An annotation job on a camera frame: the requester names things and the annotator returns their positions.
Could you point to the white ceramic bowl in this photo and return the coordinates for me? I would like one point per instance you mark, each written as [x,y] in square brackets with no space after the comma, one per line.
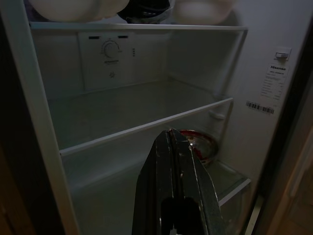
[203,12]

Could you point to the white fridge door switch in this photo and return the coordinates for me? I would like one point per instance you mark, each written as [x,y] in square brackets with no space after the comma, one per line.
[281,54]

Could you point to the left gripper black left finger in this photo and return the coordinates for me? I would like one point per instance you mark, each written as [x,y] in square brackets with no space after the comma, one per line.
[154,183]

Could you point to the white brand label sticker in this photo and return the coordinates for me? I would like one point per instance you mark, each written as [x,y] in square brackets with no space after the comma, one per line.
[272,83]

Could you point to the white-edged glass fridge shelf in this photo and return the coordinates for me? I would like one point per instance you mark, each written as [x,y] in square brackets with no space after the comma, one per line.
[122,110]
[146,26]
[234,180]

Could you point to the grey refrigerator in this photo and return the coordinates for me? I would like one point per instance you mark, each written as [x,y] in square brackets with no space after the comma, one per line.
[256,36]

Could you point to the pale purple white container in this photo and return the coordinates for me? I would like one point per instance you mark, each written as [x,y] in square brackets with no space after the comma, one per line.
[66,9]

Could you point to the barcode sticker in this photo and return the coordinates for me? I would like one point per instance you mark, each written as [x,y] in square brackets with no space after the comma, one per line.
[259,107]

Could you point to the clear glass bowl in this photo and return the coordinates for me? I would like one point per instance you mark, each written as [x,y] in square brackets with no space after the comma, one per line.
[207,147]

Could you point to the red food in glass bowl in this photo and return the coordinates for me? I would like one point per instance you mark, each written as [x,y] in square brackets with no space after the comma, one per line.
[187,133]

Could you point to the white thermostat dial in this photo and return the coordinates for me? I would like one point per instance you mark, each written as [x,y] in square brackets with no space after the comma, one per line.
[110,50]

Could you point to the red white bowl black base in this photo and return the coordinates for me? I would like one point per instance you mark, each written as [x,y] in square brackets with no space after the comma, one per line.
[146,14]

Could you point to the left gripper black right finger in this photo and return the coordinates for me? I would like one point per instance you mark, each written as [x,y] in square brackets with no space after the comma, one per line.
[195,183]

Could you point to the white fridge control panel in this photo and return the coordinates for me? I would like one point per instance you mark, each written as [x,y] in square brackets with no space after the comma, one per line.
[146,61]

